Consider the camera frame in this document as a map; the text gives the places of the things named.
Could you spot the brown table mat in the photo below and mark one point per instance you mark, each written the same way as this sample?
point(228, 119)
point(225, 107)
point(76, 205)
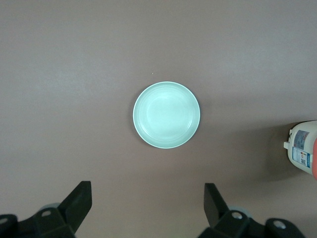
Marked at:
point(74, 74)

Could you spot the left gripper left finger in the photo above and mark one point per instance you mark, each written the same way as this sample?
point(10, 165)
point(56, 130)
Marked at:
point(74, 210)

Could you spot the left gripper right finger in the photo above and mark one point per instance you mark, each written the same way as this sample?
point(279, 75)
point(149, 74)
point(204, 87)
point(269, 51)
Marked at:
point(220, 218)

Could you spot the pale green round plate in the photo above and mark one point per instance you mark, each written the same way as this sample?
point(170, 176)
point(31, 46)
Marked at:
point(166, 115)

